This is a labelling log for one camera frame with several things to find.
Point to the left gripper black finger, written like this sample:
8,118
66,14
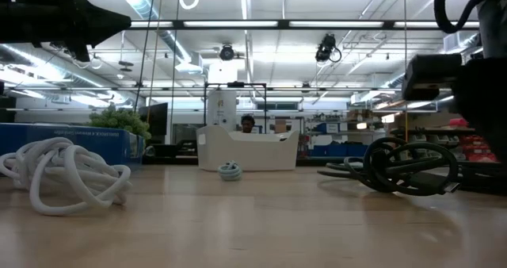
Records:
105,22

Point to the white plastic bin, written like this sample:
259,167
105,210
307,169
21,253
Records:
247,153

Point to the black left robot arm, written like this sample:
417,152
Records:
10,14

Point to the pink red container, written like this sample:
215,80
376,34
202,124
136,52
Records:
458,122

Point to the rack with grey, red bins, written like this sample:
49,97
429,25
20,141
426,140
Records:
477,147

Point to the black overhead light bar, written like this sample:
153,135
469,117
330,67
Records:
178,24

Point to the green potted plant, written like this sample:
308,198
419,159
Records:
119,119

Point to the black monitor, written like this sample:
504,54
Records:
156,119

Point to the blue cardboard box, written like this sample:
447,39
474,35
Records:
111,145

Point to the white cylindrical tank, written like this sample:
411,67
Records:
222,107

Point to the shelf with blue bins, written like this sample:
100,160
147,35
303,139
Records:
336,150

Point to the person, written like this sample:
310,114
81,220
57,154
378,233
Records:
248,123

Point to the brown cardboard box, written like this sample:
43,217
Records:
280,126

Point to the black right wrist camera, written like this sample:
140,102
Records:
429,71

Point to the round black ceiling camera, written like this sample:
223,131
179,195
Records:
227,52

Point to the black metal frame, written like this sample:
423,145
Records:
235,84

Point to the black hanging camera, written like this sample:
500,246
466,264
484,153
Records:
325,48

